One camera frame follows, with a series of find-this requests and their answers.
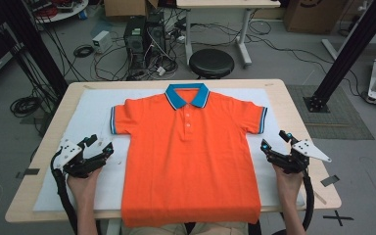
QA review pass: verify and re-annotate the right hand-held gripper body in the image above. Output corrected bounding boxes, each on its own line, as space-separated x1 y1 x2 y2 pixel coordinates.
268 139 333 174

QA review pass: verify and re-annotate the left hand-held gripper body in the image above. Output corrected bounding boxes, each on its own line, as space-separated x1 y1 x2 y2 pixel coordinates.
52 138 108 179

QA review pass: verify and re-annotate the orange polo shirt blue collar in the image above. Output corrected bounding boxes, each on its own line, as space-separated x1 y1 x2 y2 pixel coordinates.
110 82 268 228

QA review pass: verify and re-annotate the person's left hand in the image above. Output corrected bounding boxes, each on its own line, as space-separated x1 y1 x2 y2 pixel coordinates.
66 165 103 198

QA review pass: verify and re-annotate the person's right hand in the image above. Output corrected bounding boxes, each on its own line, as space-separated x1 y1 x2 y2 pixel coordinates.
271 163 306 198

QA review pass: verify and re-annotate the white foam mat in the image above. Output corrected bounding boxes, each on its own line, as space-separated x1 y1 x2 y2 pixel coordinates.
32 87 306 212

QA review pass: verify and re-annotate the black tape strip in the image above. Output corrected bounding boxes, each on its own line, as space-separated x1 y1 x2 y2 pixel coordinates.
320 174 341 188
15 167 41 180

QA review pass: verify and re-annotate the grey floor mat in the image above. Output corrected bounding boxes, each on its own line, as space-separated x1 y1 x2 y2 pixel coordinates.
286 84 376 141

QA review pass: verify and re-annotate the black tape cross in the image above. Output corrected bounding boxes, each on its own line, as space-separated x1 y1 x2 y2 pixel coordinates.
322 210 354 227

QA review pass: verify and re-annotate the small white box device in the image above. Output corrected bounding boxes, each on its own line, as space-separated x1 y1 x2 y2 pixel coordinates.
91 29 114 55

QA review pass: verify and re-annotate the black round stool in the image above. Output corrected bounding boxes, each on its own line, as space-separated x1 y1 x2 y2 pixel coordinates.
188 48 236 80

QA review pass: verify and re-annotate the black metal pillar with base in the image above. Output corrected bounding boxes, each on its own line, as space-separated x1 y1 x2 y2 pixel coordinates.
303 0 376 114

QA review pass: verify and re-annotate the black computer tower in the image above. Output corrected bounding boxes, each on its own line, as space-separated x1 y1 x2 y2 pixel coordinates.
122 15 167 72

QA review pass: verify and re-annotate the cardboard box with dark print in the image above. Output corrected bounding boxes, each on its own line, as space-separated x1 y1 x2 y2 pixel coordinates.
283 0 350 35

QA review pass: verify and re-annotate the round white table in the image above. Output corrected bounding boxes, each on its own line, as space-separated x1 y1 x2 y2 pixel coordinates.
28 0 90 24

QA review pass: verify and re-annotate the plain cardboard box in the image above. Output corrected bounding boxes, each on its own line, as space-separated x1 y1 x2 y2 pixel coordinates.
103 0 160 19

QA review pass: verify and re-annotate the white desk with metal legs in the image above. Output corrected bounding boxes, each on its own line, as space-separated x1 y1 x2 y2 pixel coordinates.
175 0 282 69

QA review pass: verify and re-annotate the black sleeved left gripper cable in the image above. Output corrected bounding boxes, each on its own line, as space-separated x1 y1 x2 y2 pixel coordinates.
49 146 80 235

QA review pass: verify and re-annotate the black sleeved gripper cable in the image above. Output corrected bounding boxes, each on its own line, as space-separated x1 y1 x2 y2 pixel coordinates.
49 146 80 235
301 168 315 231

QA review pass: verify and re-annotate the black sleeved right gripper cable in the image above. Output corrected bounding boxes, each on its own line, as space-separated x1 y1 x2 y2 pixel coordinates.
301 168 315 231

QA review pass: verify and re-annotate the large coil of black cable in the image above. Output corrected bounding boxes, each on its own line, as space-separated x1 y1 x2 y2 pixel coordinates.
9 95 44 118

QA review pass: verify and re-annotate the small coil of black cable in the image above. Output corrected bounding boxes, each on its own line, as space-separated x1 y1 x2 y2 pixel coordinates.
72 44 95 59

